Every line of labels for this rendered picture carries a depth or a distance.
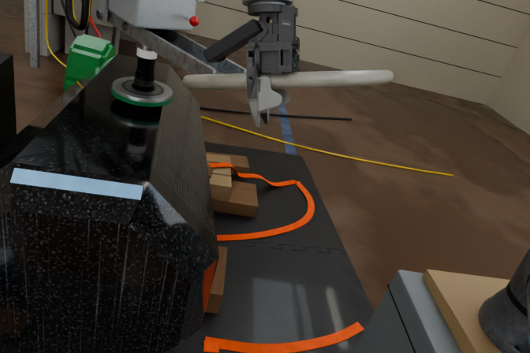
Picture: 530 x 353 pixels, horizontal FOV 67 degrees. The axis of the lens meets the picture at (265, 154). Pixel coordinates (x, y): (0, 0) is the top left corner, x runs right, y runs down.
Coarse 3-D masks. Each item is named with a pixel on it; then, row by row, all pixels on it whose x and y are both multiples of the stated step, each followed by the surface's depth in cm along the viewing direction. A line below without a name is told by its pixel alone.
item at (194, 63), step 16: (96, 16) 144; (112, 16) 143; (128, 32) 136; (144, 32) 128; (176, 32) 135; (160, 48) 123; (176, 48) 117; (192, 48) 130; (176, 64) 118; (192, 64) 112; (208, 64) 125; (224, 64) 119
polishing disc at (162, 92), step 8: (120, 80) 148; (128, 80) 150; (120, 88) 141; (128, 88) 143; (160, 88) 151; (168, 88) 153; (128, 96) 138; (136, 96) 139; (144, 96) 141; (152, 96) 142; (160, 96) 144; (168, 96) 146
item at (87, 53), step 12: (84, 36) 279; (72, 48) 277; (84, 48) 275; (96, 48) 276; (108, 48) 281; (72, 60) 275; (84, 60) 275; (96, 60) 275; (72, 72) 277; (84, 72) 276; (72, 84) 279
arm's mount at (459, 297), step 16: (432, 272) 95; (448, 272) 97; (432, 288) 92; (448, 288) 91; (464, 288) 92; (480, 288) 93; (496, 288) 94; (448, 304) 86; (464, 304) 87; (480, 304) 88; (448, 320) 85; (464, 320) 83; (464, 336) 80; (480, 336) 79; (464, 352) 79; (480, 352) 76; (496, 352) 76
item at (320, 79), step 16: (192, 80) 82; (208, 80) 78; (224, 80) 75; (240, 80) 74; (272, 80) 72; (288, 80) 72; (304, 80) 72; (320, 80) 72; (336, 80) 73; (352, 80) 74; (368, 80) 77; (384, 80) 81
